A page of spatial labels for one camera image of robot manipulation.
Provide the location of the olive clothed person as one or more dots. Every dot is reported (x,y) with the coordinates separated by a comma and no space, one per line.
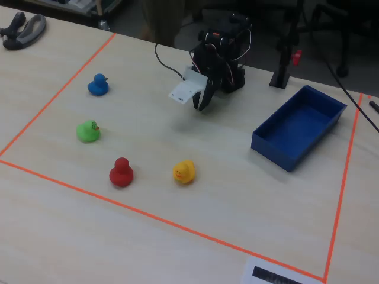
(160,20)

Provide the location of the grey black hand tool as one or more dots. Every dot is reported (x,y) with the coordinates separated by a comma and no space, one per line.
(29,29)

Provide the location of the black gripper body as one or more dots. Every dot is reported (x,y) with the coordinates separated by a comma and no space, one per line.
(211,83)

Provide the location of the black office chair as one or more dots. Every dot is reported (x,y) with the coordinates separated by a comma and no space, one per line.
(344,53)

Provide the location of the white paper black print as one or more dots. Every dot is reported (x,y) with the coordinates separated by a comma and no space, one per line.
(281,273)

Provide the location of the black marker pen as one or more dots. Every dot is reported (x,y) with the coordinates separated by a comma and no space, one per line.
(374,106)

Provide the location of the red rubber duck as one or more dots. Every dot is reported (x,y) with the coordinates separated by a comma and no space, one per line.
(121,176)

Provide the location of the blue plastic box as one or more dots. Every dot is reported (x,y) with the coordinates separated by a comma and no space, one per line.
(299,130)

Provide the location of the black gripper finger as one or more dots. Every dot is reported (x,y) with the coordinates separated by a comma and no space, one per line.
(197,100)
(210,94)

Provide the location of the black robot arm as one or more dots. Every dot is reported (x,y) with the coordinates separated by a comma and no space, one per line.
(234,80)

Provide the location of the green rubber duck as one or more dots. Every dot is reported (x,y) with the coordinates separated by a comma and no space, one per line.
(88,132)

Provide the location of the yellow rubber duck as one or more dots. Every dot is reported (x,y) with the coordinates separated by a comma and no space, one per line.
(184,173)

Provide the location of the black camera stand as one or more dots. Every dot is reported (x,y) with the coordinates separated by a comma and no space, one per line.
(279,77)

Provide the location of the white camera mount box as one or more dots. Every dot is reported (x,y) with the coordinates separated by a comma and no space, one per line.
(186,88)

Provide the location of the orange tape strip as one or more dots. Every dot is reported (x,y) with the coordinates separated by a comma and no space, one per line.
(343,183)
(148,213)
(59,91)

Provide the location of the blue rubber duck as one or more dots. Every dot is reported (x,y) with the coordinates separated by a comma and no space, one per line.
(98,85)

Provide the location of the red clamp knob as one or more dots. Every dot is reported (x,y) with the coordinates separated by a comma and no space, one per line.
(297,56)

